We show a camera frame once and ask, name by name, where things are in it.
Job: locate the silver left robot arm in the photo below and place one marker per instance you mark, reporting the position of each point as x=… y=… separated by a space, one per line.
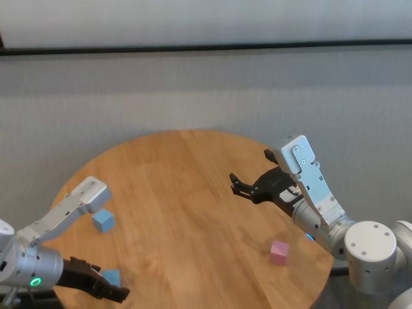
x=29 y=264

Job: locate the black wall rail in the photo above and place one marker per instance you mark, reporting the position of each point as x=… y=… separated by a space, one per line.
x=206 y=47

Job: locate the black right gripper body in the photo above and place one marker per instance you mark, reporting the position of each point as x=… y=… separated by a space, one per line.
x=273 y=186

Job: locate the pink cube block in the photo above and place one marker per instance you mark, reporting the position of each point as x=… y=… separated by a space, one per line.
x=279 y=252

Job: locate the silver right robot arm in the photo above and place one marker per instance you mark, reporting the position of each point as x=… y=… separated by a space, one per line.
x=370 y=254

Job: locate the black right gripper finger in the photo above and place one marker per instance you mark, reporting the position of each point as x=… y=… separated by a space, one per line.
x=271 y=157
x=241 y=188

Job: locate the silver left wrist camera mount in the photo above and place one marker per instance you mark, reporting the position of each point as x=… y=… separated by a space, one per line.
x=90 y=193

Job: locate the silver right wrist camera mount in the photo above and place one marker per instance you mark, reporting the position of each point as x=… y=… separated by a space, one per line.
x=305 y=174

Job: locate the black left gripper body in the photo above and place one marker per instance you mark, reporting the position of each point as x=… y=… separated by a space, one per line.
x=78 y=275

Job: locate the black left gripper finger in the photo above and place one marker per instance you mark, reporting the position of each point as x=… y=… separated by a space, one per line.
x=112 y=292
x=96 y=268

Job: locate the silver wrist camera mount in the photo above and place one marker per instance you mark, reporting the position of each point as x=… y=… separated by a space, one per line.
x=90 y=193
x=305 y=174

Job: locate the light blue cube block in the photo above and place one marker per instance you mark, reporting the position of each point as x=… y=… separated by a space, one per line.
x=103 y=220
x=112 y=277

